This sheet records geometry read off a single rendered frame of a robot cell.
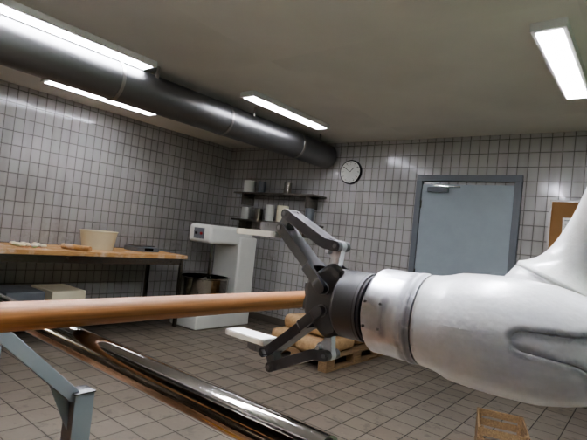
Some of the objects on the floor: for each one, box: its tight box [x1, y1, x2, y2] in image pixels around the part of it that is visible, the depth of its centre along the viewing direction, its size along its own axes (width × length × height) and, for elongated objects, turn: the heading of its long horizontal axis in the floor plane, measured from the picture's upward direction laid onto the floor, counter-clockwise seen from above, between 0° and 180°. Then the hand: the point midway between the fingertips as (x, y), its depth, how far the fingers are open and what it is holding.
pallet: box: [281, 343, 383, 373], centre depth 516 cm, size 120×80×14 cm
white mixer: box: [169, 223, 257, 330], centre depth 618 cm, size 100×66×132 cm
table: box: [0, 242, 188, 327], centre depth 518 cm, size 220×80×90 cm
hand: (244, 281), depth 62 cm, fingers open, 13 cm apart
